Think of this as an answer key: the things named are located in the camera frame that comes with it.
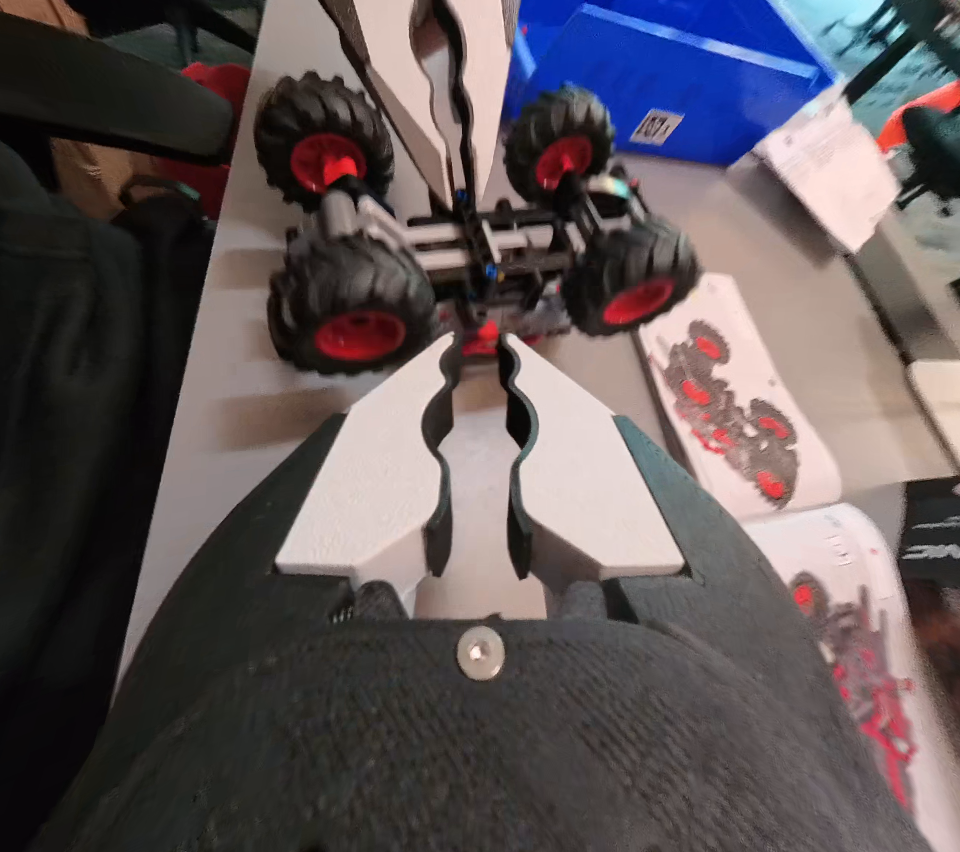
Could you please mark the black office chair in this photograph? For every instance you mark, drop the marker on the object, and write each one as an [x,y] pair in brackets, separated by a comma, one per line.
[930,140]

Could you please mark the blue labelled plastic bin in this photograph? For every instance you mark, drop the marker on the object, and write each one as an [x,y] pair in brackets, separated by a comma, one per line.
[675,42]

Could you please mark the white paper bag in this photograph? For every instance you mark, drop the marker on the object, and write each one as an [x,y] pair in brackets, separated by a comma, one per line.
[832,170]

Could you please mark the black chair armrest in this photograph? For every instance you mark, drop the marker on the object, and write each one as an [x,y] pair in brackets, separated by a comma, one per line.
[112,95]

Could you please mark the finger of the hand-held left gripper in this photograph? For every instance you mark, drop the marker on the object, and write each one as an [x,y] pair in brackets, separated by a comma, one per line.
[390,27]
[484,27]

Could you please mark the white instruction booklet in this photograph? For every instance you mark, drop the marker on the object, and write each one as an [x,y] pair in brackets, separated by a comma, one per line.
[720,402]

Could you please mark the black toy set box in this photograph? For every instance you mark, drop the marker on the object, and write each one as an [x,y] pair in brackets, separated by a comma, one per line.
[934,567]

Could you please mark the person's black clothing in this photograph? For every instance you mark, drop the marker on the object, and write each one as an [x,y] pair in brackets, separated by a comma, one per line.
[75,417]

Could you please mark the black red toy monster truck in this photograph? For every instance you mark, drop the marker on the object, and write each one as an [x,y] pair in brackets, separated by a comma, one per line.
[352,297]

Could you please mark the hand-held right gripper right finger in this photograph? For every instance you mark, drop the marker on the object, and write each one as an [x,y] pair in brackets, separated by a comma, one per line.
[600,492]

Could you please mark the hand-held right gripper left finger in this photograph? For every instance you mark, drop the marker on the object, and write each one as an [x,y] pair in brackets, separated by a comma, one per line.
[360,492]

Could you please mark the grey desk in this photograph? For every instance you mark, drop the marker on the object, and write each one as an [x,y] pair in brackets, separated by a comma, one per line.
[225,357]

